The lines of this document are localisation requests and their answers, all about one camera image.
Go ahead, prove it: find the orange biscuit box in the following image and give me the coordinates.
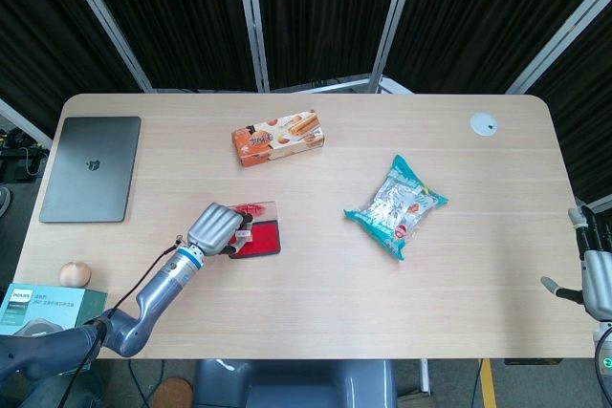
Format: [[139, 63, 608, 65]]
[[231, 110, 326, 169]]

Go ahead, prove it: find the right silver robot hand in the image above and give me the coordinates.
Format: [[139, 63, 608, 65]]
[[539, 204, 612, 321]]

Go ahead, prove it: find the grey robot torso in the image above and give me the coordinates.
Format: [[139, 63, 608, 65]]
[[192, 358, 399, 408]]

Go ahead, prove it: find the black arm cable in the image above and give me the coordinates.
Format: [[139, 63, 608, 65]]
[[60, 234, 186, 408]]

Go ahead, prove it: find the brown round stool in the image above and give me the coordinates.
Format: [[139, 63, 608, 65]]
[[155, 377, 194, 408]]

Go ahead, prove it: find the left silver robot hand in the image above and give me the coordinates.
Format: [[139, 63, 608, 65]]
[[186, 202, 255, 259]]

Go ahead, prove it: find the brown onion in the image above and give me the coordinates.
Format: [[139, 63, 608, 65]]
[[58, 260, 93, 288]]

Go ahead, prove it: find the grey laptop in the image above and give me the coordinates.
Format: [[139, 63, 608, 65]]
[[38, 116, 142, 225]]

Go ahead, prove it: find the white round cable grommet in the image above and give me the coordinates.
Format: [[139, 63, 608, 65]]
[[469, 112, 499, 138]]

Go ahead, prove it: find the green white Philips box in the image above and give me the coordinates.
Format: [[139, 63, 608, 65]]
[[0, 283, 109, 338]]

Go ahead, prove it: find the white partition post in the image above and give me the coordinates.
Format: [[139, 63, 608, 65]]
[[54, 0, 155, 93], [232, 0, 273, 94], [366, 0, 418, 95], [505, 0, 612, 95], [0, 96, 55, 147]]

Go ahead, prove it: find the black curtain panel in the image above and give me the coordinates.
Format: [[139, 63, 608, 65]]
[[383, 0, 612, 94], [0, 0, 146, 141], [76, 0, 263, 93], [251, 0, 408, 92], [524, 9, 612, 211]]

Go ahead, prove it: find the red clear-lidded box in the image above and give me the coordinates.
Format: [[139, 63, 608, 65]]
[[228, 199, 284, 261]]

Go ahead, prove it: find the teal silver snack bag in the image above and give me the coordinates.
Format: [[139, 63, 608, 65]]
[[343, 154, 449, 262]]

